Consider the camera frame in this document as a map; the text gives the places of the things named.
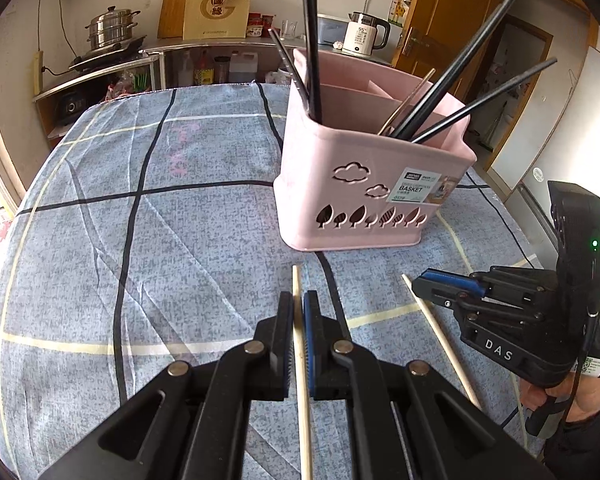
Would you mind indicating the clear plastic container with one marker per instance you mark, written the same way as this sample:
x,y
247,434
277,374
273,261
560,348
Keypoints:
x,y
332,27

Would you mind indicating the white electric kettle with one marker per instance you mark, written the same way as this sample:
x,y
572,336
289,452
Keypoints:
x,y
362,35

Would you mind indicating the pink utensil basket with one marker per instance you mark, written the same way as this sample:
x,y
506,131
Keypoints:
x,y
320,170

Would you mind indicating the person's right forearm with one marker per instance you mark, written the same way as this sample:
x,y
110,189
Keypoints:
x,y
590,450

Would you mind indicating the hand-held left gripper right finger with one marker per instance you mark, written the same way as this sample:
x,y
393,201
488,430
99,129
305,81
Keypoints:
x,y
310,325

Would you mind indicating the person's right hand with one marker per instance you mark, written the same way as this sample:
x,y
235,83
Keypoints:
x,y
587,395

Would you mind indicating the blue checkered blanket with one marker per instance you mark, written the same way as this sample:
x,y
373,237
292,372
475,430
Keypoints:
x,y
180,260

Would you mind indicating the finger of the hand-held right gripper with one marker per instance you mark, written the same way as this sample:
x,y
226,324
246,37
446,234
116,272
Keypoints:
x,y
440,296
450,279

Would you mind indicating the wooden cutting board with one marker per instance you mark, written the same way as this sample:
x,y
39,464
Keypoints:
x,y
172,5

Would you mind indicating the large metal table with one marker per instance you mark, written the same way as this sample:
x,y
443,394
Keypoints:
x,y
205,46

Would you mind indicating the glass cup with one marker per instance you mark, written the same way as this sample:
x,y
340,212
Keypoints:
x,y
289,30

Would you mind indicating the tan paper bag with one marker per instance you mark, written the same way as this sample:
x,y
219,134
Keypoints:
x,y
217,10

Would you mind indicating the red can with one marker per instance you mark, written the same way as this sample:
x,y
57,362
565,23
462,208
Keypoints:
x,y
269,25

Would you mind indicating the small metal table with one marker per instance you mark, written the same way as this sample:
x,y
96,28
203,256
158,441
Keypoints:
x,y
80,80

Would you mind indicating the red lidded jar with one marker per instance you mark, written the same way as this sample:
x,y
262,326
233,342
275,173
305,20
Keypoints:
x,y
255,25

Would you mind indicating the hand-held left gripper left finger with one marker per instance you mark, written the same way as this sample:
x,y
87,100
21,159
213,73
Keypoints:
x,y
286,325

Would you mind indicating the white refrigerator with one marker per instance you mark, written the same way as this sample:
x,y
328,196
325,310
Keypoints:
x,y
570,125

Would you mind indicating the soy sauce bottle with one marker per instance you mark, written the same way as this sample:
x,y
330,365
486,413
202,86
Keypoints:
x,y
205,70

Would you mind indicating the beige power strip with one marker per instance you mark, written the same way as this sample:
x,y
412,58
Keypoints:
x,y
38,72

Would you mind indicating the wooden chopstick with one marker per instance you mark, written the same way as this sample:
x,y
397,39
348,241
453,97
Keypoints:
x,y
296,285
445,345
410,100

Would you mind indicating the steel steamer pot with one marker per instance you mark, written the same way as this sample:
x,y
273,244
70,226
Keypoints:
x,y
111,27

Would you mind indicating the metal chopstick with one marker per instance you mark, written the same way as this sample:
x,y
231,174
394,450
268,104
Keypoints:
x,y
283,55
295,69

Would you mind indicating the clear oil bottle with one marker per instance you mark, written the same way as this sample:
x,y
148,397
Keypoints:
x,y
186,72

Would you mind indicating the wooden door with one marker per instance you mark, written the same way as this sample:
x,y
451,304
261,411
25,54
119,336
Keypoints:
x,y
445,10

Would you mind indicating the black induction cooker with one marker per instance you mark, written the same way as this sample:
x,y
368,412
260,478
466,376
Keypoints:
x,y
110,55

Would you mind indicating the black chopstick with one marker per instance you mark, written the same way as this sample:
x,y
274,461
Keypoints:
x,y
307,35
315,35
458,65
452,60
485,100

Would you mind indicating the dark slim bottle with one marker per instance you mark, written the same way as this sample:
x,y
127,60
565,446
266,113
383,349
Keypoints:
x,y
221,71

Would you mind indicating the white plastic bag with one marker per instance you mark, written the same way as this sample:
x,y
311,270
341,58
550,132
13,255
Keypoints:
x,y
276,78

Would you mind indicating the pink woven basket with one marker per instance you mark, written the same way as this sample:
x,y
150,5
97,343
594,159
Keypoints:
x,y
125,91

